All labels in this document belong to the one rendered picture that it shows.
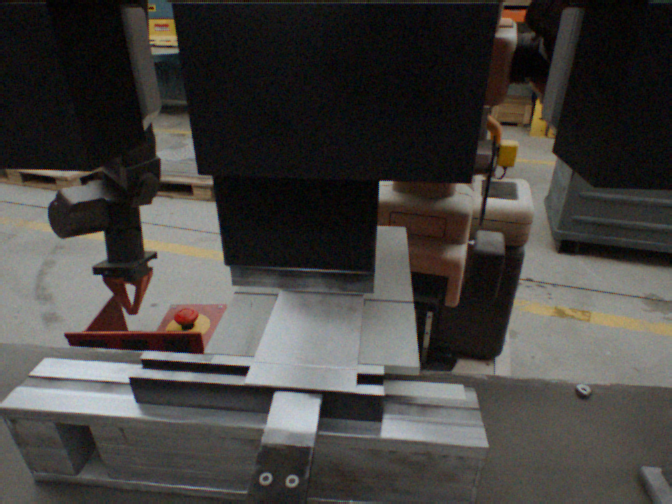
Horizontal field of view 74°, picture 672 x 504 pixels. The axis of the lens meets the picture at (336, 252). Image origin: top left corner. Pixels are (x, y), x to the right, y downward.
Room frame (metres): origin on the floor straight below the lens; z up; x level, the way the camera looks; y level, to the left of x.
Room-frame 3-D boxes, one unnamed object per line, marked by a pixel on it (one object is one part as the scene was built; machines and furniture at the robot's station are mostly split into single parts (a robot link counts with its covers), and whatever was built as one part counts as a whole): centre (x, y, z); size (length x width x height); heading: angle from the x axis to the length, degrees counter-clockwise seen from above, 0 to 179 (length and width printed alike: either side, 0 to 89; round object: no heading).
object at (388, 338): (0.41, 0.01, 1.00); 0.26 x 0.18 x 0.01; 175
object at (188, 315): (0.60, 0.25, 0.79); 0.04 x 0.04 x 0.04
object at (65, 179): (3.80, 2.47, 0.07); 1.20 x 0.80 x 0.14; 70
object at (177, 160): (3.47, 0.90, 0.20); 1.01 x 0.63 x 0.12; 76
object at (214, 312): (0.59, 0.30, 0.75); 0.20 x 0.16 x 0.18; 90
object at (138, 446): (0.26, 0.08, 0.92); 0.39 x 0.06 x 0.10; 85
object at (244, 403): (0.26, 0.06, 0.99); 0.20 x 0.03 x 0.03; 85
